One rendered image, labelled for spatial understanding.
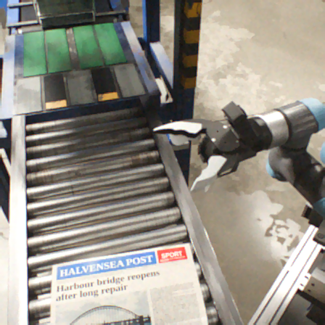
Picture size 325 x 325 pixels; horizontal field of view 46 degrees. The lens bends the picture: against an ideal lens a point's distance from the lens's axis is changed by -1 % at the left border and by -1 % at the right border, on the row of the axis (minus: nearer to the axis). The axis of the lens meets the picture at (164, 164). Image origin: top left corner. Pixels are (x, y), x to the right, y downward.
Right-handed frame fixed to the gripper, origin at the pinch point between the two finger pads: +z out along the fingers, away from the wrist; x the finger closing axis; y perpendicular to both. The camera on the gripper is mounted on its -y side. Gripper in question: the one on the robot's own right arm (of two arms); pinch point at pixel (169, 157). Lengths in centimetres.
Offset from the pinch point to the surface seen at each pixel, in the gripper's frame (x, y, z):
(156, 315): -19.7, 18.2, 10.9
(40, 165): 49, 51, 21
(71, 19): 146, 62, -18
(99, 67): 98, 58, -17
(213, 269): -9.5, 42.8, -11.7
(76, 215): 23, 47, 16
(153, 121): 53, 51, -23
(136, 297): -15.0, 18.5, 12.8
